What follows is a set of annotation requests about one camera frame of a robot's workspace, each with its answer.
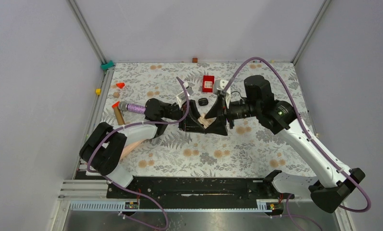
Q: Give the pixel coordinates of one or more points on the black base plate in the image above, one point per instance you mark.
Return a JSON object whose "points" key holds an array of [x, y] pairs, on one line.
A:
{"points": [[157, 189]]}

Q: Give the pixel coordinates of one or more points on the black earbud charging case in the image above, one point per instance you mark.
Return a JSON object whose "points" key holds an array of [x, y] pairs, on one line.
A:
{"points": [[203, 101]]}

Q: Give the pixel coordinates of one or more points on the white slotted cable duct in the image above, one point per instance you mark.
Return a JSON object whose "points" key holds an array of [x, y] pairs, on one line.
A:
{"points": [[185, 204]]}

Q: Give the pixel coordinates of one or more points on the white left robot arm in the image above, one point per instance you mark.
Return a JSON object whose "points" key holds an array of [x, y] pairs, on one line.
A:
{"points": [[103, 149]]}

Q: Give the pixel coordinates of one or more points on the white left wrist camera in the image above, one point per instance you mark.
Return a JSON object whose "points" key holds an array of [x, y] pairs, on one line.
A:
{"points": [[181, 98]]}

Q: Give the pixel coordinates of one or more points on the red block near microphones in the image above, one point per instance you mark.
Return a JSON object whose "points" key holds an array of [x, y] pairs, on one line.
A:
{"points": [[116, 105]]}

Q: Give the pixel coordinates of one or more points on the gold brown microphone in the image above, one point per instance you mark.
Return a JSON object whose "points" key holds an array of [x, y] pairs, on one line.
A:
{"points": [[118, 115]]}

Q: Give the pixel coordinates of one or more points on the beige earbud charging case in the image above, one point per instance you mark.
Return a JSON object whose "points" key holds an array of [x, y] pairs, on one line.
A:
{"points": [[205, 122]]}

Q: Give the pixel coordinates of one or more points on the pink microphone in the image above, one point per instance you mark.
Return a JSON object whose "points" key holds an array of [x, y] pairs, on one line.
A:
{"points": [[126, 151]]}

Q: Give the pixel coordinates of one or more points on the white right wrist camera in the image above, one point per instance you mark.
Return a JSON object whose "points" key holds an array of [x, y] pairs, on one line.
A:
{"points": [[219, 86]]}

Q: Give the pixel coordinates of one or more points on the purple glitter microphone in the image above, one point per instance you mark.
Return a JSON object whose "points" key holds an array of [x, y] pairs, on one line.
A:
{"points": [[130, 107]]}

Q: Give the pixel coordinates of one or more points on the aluminium corner rail left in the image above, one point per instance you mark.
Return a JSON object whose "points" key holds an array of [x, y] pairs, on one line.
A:
{"points": [[97, 79]]}

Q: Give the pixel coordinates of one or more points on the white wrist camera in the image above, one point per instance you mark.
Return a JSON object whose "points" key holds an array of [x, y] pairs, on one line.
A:
{"points": [[219, 86], [181, 98]]}

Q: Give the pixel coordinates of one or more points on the red box with label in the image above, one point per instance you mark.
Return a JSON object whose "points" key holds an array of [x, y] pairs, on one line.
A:
{"points": [[208, 83]]}

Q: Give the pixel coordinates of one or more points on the aluminium corner rail right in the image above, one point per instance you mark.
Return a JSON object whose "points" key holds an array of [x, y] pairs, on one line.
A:
{"points": [[314, 25]]}

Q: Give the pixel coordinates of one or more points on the small coloured beads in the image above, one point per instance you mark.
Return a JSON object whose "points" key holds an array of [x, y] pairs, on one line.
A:
{"points": [[262, 61]]}

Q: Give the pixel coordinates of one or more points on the floral table mat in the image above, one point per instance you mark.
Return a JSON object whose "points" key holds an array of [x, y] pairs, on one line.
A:
{"points": [[249, 150]]}

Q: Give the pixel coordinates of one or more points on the teal block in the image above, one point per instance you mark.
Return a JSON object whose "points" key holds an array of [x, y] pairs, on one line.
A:
{"points": [[107, 65]]}

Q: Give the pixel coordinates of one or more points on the aluminium corner rail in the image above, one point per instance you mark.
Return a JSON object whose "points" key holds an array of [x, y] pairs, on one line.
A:
{"points": [[97, 79], [314, 25]]}

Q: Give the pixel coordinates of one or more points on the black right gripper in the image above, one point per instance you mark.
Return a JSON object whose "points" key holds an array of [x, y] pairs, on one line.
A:
{"points": [[219, 109]]}

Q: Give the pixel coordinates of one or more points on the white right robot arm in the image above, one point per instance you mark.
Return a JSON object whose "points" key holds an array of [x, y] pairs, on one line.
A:
{"points": [[333, 181]]}

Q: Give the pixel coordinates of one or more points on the red wedge block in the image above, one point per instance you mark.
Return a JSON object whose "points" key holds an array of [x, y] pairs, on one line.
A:
{"points": [[120, 85]]}

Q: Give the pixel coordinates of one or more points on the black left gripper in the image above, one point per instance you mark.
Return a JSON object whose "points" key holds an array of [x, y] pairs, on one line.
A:
{"points": [[190, 123]]}

